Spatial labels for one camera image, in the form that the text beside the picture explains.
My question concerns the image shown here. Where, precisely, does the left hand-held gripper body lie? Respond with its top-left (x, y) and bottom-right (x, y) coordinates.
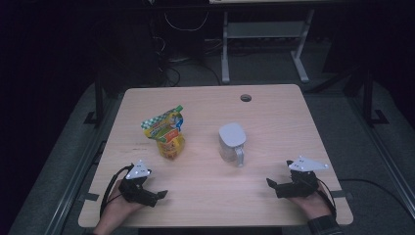
top-left (117, 160), bottom-right (159, 208)

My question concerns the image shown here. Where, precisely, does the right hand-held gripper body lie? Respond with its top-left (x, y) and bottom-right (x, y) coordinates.
top-left (275, 156), bottom-right (330, 199)

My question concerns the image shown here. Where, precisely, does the yellow green checked snack pouch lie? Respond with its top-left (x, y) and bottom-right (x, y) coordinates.
top-left (140, 105), bottom-right (186, 161)

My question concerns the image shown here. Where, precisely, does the person's right hand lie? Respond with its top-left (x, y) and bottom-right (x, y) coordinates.
top-left (288, 183), bottom-right (335, 221)

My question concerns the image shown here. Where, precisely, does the person's left hand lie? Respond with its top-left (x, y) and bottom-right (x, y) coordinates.
top-left (94, 179), bottom-right (145, 234)

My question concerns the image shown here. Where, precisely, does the grey tape piece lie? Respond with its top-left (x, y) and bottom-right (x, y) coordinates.
top-left (330, 190), bottom-right (353, 200)
top-left (79, 192), bottom-right (101, 202)

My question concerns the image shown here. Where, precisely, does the black metal stand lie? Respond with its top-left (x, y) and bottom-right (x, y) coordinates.
top-left (361, 68), bottom-right (390, 126)
top-left (83, 72), bottom-right (106, 126)

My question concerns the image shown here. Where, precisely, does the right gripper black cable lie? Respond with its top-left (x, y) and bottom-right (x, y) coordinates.
top-left (314, 177), bottom-right (338, 218)

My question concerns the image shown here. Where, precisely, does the metal floor rail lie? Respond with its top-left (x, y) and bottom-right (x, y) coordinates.
top-left (346, 94), bottom-right (415, 213)
top-left (48, 97), bottom-right (121, 235)

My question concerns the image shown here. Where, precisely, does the black floor cable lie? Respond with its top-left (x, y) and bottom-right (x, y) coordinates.
top-left (339, 178), bottom-right (415, 220)

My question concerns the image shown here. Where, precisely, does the white hanging cable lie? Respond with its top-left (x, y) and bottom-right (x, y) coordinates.
top-left (163, 12), bottom-right (209, 32)

